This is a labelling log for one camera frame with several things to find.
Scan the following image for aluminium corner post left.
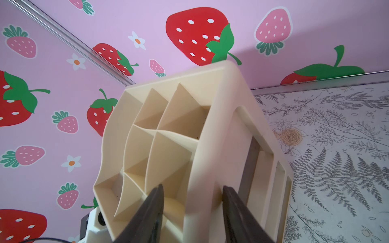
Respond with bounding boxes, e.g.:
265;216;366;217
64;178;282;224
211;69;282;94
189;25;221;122
8;0;135;87

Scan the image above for cream drawer organizer cabinet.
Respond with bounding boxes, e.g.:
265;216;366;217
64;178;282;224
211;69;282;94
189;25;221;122
93;61;293;243

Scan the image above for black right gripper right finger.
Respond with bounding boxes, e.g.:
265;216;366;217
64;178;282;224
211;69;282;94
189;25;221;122
222;186;273;243

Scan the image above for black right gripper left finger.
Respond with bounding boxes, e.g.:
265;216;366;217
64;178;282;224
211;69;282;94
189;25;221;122
113;184;164;243

